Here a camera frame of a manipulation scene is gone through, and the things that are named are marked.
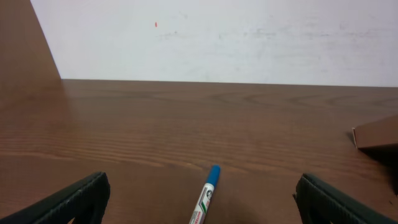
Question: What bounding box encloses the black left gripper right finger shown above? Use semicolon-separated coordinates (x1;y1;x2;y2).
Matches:
293;173;397;224

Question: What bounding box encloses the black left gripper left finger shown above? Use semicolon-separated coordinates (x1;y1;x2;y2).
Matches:
1;172;110;224

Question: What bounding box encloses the blue whiteboard marker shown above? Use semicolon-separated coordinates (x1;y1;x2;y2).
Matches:
189;165;221;224

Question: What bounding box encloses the brown cardboard box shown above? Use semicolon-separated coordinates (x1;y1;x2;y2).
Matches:
353;115;397;149

